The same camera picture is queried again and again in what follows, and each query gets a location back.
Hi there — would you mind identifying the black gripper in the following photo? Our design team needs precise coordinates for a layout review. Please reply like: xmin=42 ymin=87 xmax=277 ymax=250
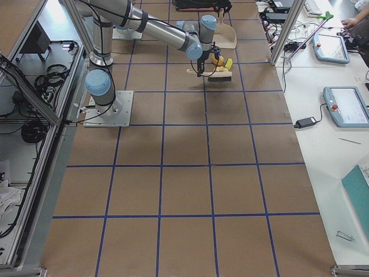
xmin=197 ymin=42 xmax=221 ymax=77
xmin=214 ymin=0 xmax=232 ymax=13

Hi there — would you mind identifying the beige hand brush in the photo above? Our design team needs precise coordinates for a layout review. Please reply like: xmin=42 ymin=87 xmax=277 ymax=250
xmin=186 ymin=69 xmax=232 ymax=82

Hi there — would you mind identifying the beige plastic dustpan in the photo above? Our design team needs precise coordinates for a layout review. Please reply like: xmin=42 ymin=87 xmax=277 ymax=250
xmin=213 ymin=8 xmax=237 ymax=49

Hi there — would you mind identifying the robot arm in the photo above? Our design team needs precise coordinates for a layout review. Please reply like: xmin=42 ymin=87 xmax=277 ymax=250
xmin=63 ymin=1 xmax=220 ymax=117
xmin=106 ymin=1 xmax=232 ymax=33

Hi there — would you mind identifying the person hand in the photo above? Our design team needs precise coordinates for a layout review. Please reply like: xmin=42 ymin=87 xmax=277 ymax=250
xmin=341 ymin=17 xmax=359 ymax=29

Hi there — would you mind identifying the yellow toy pepper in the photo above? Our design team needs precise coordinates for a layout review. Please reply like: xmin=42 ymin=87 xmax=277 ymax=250
xmin=211 ymin=54 xmax=224 ymax=66

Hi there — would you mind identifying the beige toy food slice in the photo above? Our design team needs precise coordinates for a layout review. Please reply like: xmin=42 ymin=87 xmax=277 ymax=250
xmin=216 ymin=66 xmax=229 ymax=72

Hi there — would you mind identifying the green-tipped grabber stick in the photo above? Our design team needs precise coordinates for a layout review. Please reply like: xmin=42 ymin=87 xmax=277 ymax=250
xmin=283 ymin=11 xmax=334 ymax=61

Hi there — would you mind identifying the far teach pendant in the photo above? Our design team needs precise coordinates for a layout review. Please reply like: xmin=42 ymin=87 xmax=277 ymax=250
xmin=312 ymin=33 xmax=350 ymax=64

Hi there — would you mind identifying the teach pendant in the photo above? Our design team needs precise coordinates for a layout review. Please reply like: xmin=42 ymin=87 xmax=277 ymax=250
xmin=323 ymin=86 xmax=368 ymax=128
xmin=312 ymin=33 xmax=350 ymax=64

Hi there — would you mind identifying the black power adapter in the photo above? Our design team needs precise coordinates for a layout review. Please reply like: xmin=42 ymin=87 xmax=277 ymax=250
xmin=293 ymin=117 xmax=317 ymax=129

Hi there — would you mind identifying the near teach pendant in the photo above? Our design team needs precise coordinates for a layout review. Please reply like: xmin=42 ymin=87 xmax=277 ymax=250
xmin=323 ymin=86 xmax=368 ymax=128

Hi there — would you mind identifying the aluminium frame post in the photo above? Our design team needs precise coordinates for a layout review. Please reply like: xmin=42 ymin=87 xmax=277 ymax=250
xmin=270 ymin=0 xmax=305 ymax=66

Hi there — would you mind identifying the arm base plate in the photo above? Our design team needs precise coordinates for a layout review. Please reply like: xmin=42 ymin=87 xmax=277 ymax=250
xmin=82 ymin=91 xmax=134 ymax=128
xmin=112 ymin=28 xmax=142 ymax=40

